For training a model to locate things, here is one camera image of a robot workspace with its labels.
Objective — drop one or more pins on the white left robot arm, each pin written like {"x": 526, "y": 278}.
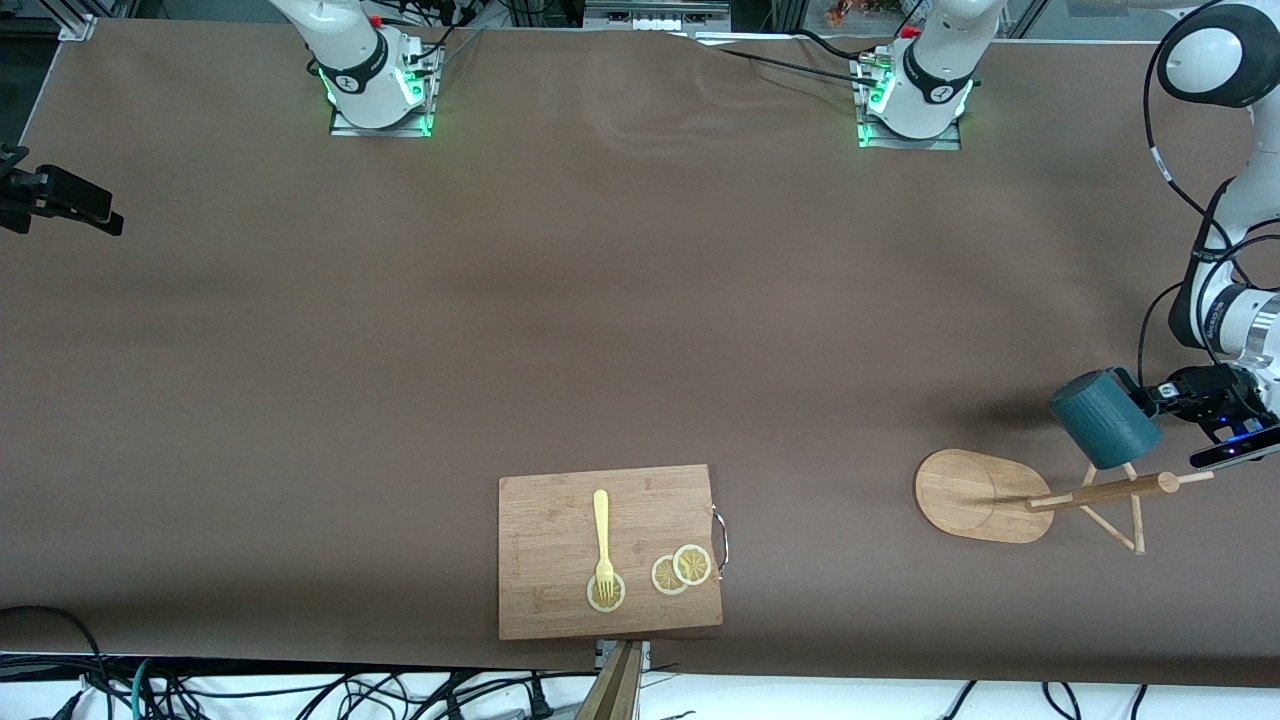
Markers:
{"x": 940, "y": 60}

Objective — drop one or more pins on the metal bracket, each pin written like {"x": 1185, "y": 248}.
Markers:
{"x": 645, "y": 655}

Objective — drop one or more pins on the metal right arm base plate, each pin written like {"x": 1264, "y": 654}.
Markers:
{"x": 400, "y": 131}

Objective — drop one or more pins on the wooden cutting board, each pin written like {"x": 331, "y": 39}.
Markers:
{"x": 550, "y": 540}

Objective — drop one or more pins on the yellow plastic fork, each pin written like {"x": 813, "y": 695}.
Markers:
{"x": 601, "y": 520}

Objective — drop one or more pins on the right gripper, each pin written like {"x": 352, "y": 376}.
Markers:
{"x": 42, "y": 191}

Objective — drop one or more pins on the lemon slice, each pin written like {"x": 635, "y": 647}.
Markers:
{"x": 662, "y": 578}
{"x": 612, "y": 598}
{"x": 692, "y": 565}

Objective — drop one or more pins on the brown table cover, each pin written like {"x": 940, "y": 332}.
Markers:
{"x": 600, "y": 380}

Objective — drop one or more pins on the grey power strip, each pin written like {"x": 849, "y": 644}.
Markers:
{"x": 650, "y": 15}

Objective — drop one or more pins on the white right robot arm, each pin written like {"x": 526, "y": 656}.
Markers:
{"x": 350, "y": 60}

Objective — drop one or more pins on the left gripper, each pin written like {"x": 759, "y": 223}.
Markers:
{"x": 1203, "y": 387}

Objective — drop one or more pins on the aluminium frame profile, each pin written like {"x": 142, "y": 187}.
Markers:
{"x": 75, "y": 22}

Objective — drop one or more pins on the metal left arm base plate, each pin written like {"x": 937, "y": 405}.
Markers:
{"x": 940, "y": 144}

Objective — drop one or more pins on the dark teal mug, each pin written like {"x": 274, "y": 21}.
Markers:
{"x": 1105, "y": 425}

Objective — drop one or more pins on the wooden cup rack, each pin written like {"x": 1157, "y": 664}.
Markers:
{"x": 970, "y": 495}

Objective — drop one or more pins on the brown wooden bar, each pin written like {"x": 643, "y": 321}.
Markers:
{"x": 615, "y": 690}

